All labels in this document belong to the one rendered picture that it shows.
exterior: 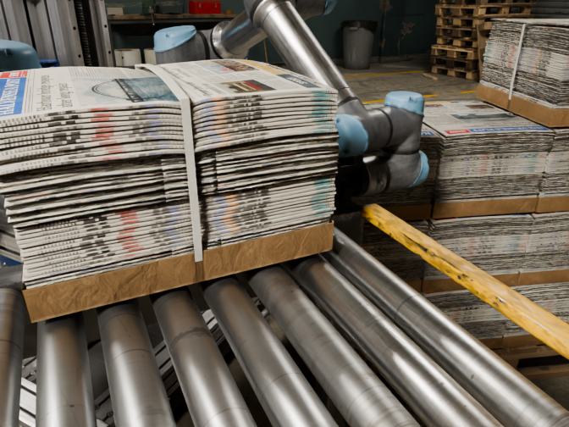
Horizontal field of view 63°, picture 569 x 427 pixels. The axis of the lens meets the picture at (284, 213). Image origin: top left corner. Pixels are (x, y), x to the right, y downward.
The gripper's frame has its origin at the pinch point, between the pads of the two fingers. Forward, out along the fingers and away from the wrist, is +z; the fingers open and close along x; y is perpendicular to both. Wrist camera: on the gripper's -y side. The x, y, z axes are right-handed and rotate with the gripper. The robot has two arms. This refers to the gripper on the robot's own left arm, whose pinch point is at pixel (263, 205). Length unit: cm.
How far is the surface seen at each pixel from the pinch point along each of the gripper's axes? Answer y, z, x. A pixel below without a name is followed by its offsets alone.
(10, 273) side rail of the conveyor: 1.8, 39.9, 9.7
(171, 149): 19.8, 20.1, 23.5
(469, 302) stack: -45, -66, -5
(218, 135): 20.7, 14.8, 23.5
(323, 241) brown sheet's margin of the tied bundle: 4.3, 1.0, 23.4
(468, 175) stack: -6, -59, -8
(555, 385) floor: -78, -96, 8
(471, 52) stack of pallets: -39, -515, -453
